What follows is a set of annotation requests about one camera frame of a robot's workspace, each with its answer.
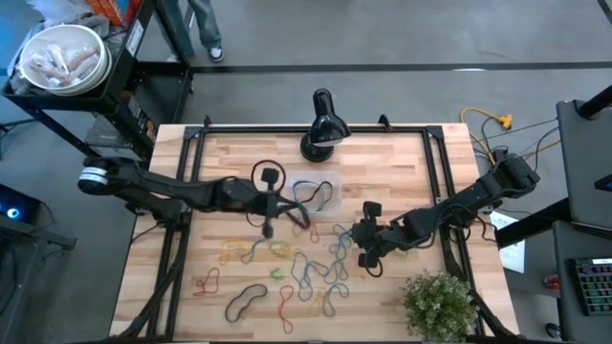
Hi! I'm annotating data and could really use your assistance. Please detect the green artificial plant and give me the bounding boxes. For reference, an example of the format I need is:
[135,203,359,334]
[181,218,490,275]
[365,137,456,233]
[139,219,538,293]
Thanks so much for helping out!
[400,269,480,343]

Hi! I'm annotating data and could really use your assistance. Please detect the person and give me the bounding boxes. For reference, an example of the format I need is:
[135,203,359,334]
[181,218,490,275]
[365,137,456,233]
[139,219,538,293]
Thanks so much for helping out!
[160,0,226,64]

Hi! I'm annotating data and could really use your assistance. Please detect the white bowl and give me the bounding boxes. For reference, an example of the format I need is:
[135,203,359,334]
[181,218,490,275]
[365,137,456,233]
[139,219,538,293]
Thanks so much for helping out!
[16,23,113,97]

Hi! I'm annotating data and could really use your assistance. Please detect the orange cardboard box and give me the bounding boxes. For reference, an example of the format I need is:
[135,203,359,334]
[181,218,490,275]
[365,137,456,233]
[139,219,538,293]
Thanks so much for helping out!
[87,0,143,29]

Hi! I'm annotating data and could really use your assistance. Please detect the computer tower with blue light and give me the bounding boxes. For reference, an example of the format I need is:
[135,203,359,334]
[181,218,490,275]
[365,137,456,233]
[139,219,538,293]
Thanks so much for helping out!
[0,183,43,226]

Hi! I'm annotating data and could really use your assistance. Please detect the wrapped food packets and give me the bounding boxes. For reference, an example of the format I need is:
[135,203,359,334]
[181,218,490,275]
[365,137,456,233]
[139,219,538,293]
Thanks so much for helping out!
[28,42,101,88]

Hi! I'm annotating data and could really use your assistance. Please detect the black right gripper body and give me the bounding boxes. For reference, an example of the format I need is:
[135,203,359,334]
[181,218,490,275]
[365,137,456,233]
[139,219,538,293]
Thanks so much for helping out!
[358,201,396,268]

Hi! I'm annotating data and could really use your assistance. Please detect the clear plastic bag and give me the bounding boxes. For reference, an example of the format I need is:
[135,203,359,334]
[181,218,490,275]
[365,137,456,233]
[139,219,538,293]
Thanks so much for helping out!
[26,0,111,30]

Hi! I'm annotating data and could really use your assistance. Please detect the black floor stand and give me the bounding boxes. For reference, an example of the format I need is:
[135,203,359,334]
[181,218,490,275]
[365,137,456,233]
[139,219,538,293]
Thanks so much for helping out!
[0,214,77,344]

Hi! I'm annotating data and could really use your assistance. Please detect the yellow extension cord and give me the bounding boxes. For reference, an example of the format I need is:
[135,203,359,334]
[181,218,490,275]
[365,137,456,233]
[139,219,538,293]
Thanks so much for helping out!
[459,106,561,166]

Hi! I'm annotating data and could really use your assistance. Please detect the black desk lamp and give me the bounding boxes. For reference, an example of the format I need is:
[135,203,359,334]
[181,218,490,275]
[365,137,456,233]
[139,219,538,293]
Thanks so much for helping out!
[299,87,353,163]

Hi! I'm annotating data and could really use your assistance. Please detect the grey side table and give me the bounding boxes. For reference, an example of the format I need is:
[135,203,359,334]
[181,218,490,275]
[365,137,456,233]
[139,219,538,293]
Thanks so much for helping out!
[556,97,612,230]

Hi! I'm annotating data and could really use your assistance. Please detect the clear plastic bin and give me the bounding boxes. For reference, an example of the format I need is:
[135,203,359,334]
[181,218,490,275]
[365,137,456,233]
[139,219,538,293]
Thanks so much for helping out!
[282,170,344,219]

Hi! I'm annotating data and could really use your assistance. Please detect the black looped camera cable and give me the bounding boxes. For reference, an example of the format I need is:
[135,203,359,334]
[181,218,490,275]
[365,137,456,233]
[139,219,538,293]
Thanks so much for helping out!
[250,159,288,194]

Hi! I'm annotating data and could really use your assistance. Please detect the black side desk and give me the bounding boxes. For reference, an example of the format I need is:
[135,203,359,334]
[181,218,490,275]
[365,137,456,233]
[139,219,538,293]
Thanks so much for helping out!
[552,219,612,344]

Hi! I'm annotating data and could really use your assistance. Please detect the black utility cart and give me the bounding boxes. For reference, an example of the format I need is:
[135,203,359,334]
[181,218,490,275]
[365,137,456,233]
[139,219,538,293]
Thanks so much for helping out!
[1,0,195,163]

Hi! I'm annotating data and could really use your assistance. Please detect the white paper sheet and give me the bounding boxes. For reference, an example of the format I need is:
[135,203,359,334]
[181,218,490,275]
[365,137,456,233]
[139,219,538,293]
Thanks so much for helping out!
[490,209,527,274]

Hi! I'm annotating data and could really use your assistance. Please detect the black pole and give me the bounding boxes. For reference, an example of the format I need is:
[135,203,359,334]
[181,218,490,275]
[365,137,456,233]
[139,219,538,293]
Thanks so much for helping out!
[576,84,612,120]

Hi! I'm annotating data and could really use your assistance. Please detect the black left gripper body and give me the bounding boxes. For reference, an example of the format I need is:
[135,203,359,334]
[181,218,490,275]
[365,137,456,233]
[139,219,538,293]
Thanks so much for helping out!
[246,168,279,239]

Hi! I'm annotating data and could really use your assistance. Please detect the long red rubber band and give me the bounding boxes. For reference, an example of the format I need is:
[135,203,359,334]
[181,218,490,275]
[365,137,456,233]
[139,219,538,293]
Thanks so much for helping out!
[277,285,295,335]

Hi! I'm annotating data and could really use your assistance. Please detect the black keyboard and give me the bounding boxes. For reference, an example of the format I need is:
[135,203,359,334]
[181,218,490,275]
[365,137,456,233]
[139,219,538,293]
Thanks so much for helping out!
[573,257,612,316]

